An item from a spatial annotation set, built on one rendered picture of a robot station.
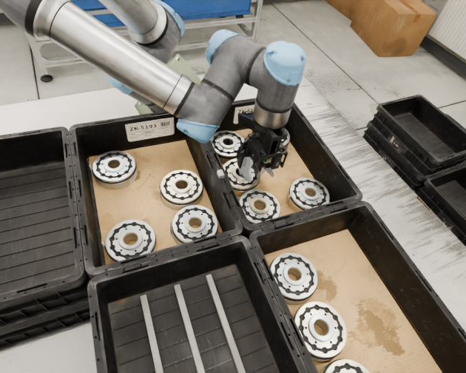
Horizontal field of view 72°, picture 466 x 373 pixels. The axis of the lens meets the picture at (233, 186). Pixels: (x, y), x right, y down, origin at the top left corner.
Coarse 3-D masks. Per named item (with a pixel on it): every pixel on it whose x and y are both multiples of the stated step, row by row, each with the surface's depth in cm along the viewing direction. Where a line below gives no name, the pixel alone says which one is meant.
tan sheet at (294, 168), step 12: (240, 132) 97; (288, 144) 96; (288, 156) 93; (288, 168) 90; (300, 168) 91; (264, 180) 86; (276, 180) 87; (288, 180) 87; (276, 192) 84; (288, 204) 82
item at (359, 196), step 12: (312, 132) 85; (324, 144) 83; (216, 156) 76; (336, 168) 79; (228, 180) 72; (348, 180) 76; (228, 192) 70; (360, 192) 74; (324, 204) 71; (336, 204) 71; (240, 216) 66; (288, 216) 68; (300, 216) 68; (252, 228) 65
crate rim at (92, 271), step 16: (160, 112) 83; (80, 128) 77; (208, 160) 75; (80, 176) 68; (80, 192) 67; (224, 192) 70; (80, 208) 63; (80, 224) 61; (240, 224) 65; (208, 240) 62; (144, 256) 59; (160, 256) 59; (96, 272) 56
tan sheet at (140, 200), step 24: (168, 144) 90; (144, 168) 84; (168, 168) 85; (192, 168) 86; (96, 192) 78; (120, 192) 79; (144, 192) 80; (120, 216) 75; (144, 216) 75; (168, 216) 76; (168, 240) 72
